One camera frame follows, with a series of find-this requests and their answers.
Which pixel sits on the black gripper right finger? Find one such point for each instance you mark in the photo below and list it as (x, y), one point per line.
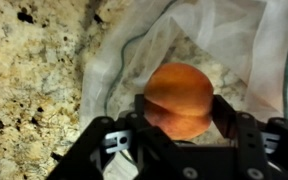
(224, 117)

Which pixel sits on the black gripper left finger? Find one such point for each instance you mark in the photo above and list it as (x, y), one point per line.
(139, 103)

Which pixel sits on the orange peach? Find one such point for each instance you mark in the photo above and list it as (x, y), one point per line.
(179, 100)

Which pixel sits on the white mesh produce bag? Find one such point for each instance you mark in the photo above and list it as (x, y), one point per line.
(119, 147)

